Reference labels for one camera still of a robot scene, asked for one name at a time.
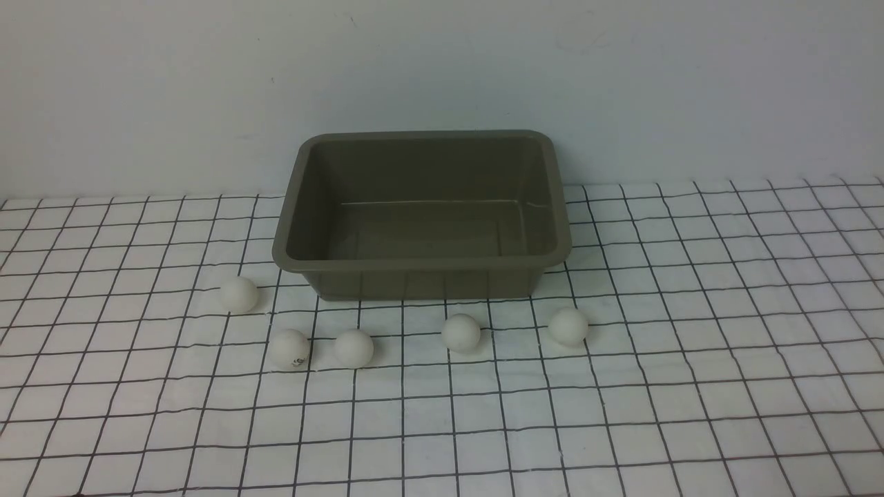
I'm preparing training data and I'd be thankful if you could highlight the white ping-pong ball with logo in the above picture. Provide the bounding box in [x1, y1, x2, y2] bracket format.
[267, 329, 311, 371]

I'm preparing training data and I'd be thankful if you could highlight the olive green plastic bin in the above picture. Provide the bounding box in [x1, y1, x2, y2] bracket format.
[272, 130, 573, 301]

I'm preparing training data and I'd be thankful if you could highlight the white black grid tablecloth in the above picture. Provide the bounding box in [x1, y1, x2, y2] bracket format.
[1, 178, 883, 496]

